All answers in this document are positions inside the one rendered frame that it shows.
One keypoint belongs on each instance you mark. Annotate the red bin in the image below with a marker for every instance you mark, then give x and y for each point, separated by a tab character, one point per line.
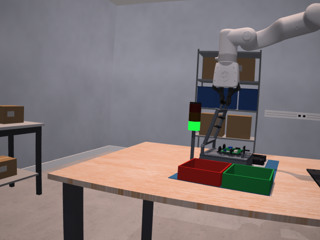
203	171

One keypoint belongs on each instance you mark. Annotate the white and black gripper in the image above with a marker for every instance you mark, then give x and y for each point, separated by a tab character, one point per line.
226	75

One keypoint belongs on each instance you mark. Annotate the green bin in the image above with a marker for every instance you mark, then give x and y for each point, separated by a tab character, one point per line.
248	178

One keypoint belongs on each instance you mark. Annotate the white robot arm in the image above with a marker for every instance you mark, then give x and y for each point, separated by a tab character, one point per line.
284	28

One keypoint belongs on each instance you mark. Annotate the green circuit board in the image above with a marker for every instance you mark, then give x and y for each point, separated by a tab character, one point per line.
234	150

